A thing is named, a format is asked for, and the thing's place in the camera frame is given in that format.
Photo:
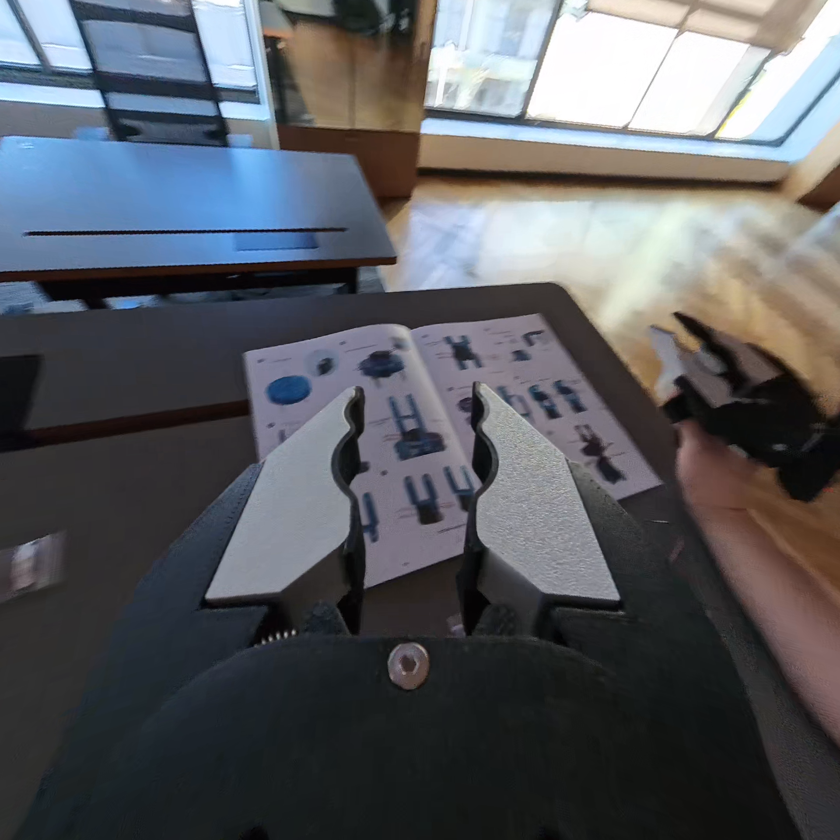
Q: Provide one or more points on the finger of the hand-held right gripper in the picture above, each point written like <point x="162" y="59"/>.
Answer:
<point x="712" y="351"/>
<point x="669" y="361"/>

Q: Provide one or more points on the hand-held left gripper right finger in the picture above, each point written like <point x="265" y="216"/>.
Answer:
<point x="538" y="525"/>

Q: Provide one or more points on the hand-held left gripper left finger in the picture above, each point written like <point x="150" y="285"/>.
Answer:
<point x="289" y="525"/>

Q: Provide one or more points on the person's right forearm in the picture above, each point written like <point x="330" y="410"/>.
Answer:
<point x="787" y="590"/>

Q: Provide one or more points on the grey slotted desk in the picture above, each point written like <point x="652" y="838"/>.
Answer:
<point x="164" y="190"/>

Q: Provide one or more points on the person's right hand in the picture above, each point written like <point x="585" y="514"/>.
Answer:
<point x="718" y="479"/>

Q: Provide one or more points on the printed instruction booklet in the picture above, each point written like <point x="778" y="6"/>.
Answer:
<point x="315" y="420"/>

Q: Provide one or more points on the large office window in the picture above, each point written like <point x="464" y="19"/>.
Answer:
<point x="39" y="33"/>
<point x="610" y="65"/>

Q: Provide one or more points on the black mesh office chair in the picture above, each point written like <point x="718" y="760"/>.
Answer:
<point x="151" y="65"/>

